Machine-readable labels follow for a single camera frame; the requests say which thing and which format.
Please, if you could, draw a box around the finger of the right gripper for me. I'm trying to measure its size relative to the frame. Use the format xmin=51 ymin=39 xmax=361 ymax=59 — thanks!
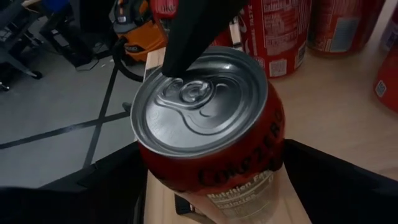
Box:
xmin=161 ymin=0 xmax=249 ymax=77

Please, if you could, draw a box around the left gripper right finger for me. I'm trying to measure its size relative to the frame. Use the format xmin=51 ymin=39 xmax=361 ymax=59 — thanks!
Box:
xmin=283 ymin=139 xmax=398 ymax=224

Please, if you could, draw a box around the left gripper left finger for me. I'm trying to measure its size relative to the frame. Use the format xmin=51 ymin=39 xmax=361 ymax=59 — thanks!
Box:
xmin=0 ymin=142 xmax=149 ymax=224

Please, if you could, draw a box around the red Coke Zero can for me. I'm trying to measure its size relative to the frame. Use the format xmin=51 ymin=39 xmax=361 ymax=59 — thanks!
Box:
xmin=130 ymin=45 xmax=286 ymax=224

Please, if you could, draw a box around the red Coca-Cola can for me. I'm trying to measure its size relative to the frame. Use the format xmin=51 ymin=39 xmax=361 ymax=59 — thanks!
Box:
xmin=214 ymin=0 xmax=313 ymax=78
xmin=373 ymin=43 xmax=398 ymax=113
xmin=307 ymin=0 xmax=387 ymax=57

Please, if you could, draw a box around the orange shop vacuum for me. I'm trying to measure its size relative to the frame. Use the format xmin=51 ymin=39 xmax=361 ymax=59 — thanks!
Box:
xmin=111 ymin=37 xmax=147 ymax=83
xmin=110 ymin=0 xmax=170 ymax=62

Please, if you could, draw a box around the black equipment case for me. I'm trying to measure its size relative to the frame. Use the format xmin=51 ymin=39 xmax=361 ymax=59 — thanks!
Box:
xmin=39 ymin=0 xmax=103 ymax=71

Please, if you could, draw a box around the black rolling stand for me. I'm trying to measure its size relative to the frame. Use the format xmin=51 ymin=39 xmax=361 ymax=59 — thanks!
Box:
xmin=0 ymin=0 xmax=44 ymax=93

